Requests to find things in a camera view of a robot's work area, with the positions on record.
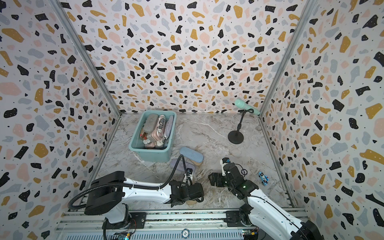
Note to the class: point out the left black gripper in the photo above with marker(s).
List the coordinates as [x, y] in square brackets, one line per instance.
[197, 191]

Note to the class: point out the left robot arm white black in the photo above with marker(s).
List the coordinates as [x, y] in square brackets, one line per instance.
[113, 192]

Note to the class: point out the purple felt case horizontal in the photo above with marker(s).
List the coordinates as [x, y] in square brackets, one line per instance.
[180, 167]

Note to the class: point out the light blue felt case right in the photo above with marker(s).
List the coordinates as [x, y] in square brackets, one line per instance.
[191, 154]

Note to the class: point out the purple felt case diagonal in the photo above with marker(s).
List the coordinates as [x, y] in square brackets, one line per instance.
[168, 128]

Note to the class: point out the tan case behind blue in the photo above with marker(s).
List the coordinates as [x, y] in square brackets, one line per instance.
[197, 162]

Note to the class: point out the plaid tartan glasses case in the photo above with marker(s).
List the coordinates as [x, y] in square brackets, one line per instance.
[143, 135]

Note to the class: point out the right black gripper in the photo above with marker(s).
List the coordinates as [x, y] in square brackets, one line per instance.
[220, 184]

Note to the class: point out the pink glasses case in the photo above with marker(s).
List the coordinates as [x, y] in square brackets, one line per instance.
[154, 137]

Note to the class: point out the small blue toy car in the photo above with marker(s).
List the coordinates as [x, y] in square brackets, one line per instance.
[264, 178]

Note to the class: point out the tan felt case front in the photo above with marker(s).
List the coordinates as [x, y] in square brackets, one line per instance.
[191, 202]

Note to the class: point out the teal plastic storage box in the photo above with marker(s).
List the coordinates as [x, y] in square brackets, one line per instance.
[163, 151]

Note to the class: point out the newspaper flag case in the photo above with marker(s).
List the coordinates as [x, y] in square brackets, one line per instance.
[161, 124]

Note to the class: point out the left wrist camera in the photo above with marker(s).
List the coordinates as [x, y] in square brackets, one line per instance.
[189, 176]

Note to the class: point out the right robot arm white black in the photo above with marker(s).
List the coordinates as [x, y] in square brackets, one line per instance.
[259, 210]

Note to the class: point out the grey felt case front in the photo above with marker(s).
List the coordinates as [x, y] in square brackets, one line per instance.
[150, 123]

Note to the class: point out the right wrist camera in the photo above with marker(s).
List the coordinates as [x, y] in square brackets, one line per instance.
[224, 162]

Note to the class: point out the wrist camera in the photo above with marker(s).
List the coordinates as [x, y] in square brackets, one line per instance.
[224, 162]
[189, 176]

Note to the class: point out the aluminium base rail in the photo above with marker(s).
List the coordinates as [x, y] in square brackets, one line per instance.
[160, 225]

